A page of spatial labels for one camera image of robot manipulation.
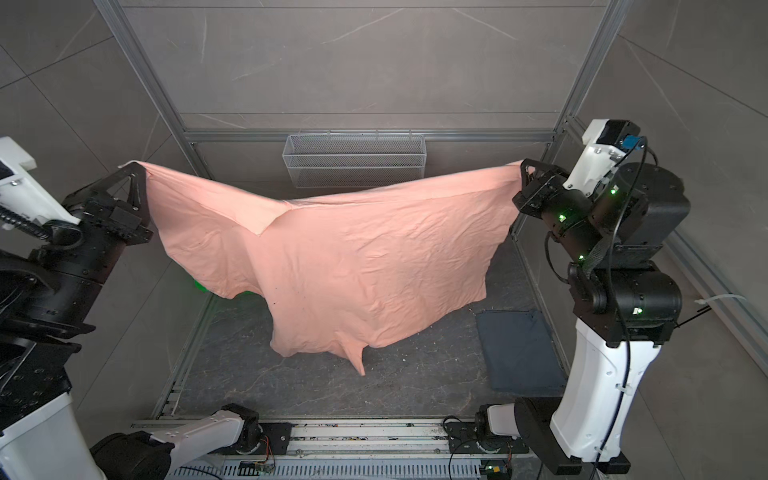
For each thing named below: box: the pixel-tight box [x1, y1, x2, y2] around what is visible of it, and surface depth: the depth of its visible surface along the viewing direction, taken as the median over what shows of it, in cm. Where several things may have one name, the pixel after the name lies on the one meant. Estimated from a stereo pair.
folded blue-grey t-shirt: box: [476, 310, 568, 397], surface depth 92 cm
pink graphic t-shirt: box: [119, 162, 523, 377], surface depth 57 cm
